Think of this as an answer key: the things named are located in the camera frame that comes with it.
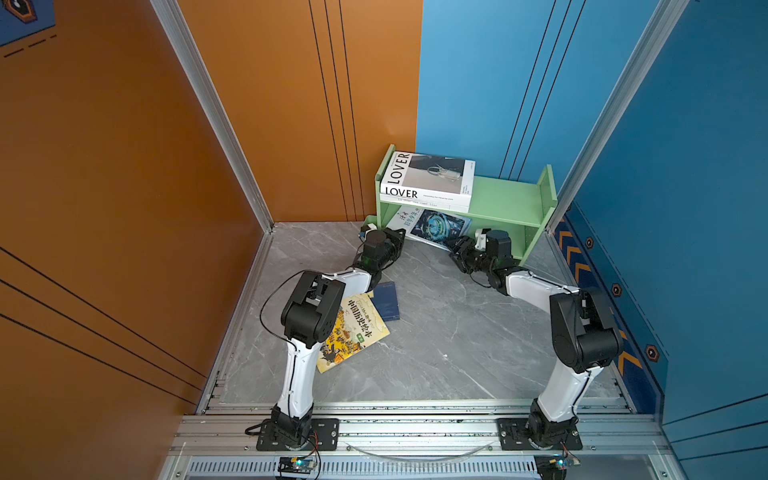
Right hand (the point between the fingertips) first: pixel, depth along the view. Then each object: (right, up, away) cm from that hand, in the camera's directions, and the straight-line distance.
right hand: (443, 247), depth 93 cm
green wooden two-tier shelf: (+22, +12, -4) cm, 25 cm away
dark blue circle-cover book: (0, +8, +9) cm, 12 cm away
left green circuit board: (-38, -52, -22) cm, 68 cm away
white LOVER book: (-5, +19, -8) cm, 21 cm away
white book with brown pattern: (-10, +12, +12) cm, 20 cm away
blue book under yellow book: (-18, -18, +5) cm, 26 cm away
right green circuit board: (+23, -53, -22) cm, 62 cm away
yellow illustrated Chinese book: (-27, -24, -2) cm, 36 cm away
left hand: (-10, +7, +3) cm, 13 cm away
